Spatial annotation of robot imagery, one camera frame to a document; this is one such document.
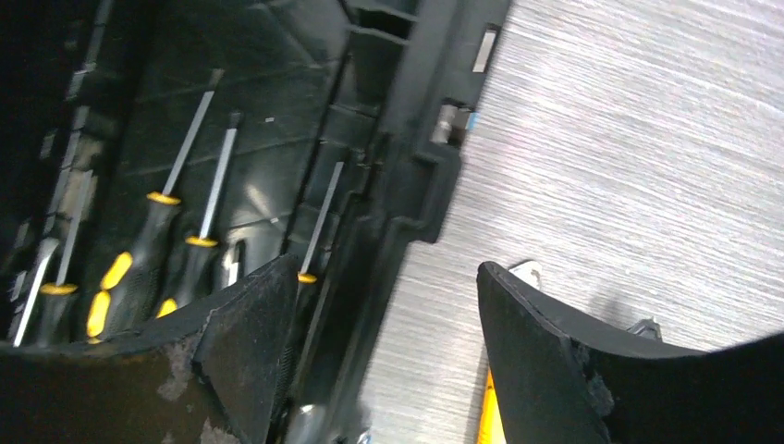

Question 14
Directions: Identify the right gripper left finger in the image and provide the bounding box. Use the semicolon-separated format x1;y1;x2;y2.
1;254;298;443

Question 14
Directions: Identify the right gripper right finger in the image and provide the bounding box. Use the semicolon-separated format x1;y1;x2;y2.
476;262;783;443

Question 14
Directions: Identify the short stubby screwdriver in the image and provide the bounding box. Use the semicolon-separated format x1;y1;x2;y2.
13;238;59;347

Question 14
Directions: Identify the black plastic toolbox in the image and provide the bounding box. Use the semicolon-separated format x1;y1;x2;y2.
1;1;511;443

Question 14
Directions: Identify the small black screwdriver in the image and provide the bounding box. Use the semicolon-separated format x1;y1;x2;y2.
508;259;663;342

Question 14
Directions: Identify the yellow utility knife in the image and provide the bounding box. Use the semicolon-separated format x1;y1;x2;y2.
476;369;507;444

